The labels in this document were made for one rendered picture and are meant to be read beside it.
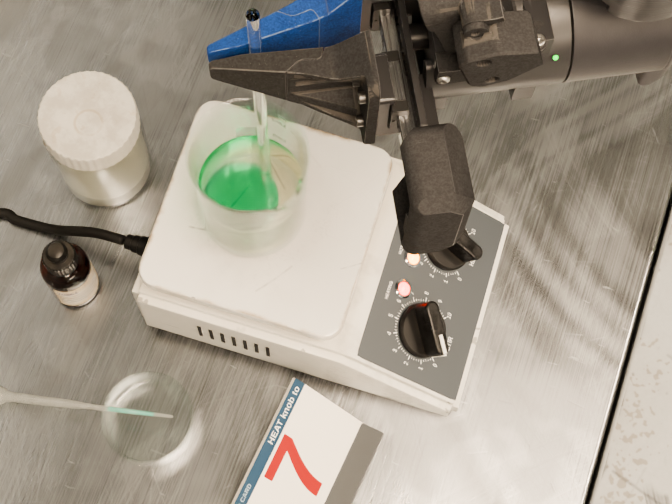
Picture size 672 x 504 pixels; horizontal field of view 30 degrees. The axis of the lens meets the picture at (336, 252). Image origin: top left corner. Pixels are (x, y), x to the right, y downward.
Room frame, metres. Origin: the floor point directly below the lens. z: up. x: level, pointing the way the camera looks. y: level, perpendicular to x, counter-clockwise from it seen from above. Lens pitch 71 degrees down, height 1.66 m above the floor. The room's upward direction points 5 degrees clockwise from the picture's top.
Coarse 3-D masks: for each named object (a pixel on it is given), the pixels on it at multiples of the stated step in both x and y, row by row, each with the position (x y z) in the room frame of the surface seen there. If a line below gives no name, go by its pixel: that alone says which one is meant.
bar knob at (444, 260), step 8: (464, 232) 0.26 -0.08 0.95; (464, 240) 0.25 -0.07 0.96; (472, 240) 0.25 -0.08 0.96; (448, 248) 0.25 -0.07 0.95; (456, 248) 0.24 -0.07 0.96; (464, 248) 0.24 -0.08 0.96; (472, 248) 0.25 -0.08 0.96; (480, 248) 0.25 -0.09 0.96; (432, 256) 0.24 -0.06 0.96; (440, 256) 0.24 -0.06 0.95; (448, 256) 0.24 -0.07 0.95; (456, 256) 0.24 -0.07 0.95; (464, 256) 0.24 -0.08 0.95; (472, 256) 0.24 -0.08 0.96; (480, 256) 0.24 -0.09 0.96; (440, 264) 0.24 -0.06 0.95; (448, 264) 0.24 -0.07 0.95; (456, 264) 0.24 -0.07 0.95
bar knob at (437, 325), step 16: (416, 304) 0.21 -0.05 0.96; (432, 304) 0.21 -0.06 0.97; (400, 320) 0.20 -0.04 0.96; (416, 320) 0.20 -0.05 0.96; (432, 320) 0.20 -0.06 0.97; (400, 336) 0.19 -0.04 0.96; (416, 336) 0.19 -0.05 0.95; (432, 336) 0.19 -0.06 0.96; (416, 352) 0.18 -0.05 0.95; (432, 352) 0.18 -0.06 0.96
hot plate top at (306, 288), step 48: (336, 144) 0.29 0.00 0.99; (192, 192) 0.26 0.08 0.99; (336, 192) 0.26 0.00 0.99; (384, 192) 0.27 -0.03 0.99; (192, 240) 0.23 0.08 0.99; (336, 240) 0.23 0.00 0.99; (192, 288) 0.20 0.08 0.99; (240, 288) 0.20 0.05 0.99; (288, 288) 0.20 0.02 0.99; (336, 288) 0.21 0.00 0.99
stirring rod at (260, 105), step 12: (252, 12) 0.26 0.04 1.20; (252, 24) 0.25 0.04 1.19; (252, 36) 0.25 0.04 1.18; (252, 48) 0.25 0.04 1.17; (264, 96) 0.26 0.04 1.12; (264, 108) 0.26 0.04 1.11; (264, 120) 0.25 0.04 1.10; (264, 132) 0.25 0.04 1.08; (264, 144) 0.25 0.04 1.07; (264, 156) 0.25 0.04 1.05; (264, 168) 0.25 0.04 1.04
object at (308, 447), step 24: (312, 408) 0.15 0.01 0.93; (288, 432) 0.13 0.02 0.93; (312, 432) 0.14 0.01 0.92; (336, 432) 0.14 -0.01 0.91; (288, 456) 0.12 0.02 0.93; (312, 456) 0.12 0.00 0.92; (336, 456) 0.12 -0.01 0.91; (264, 480) 0.10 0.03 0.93; (288, 480) 0.11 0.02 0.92; (312, 480) 0.11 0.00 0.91
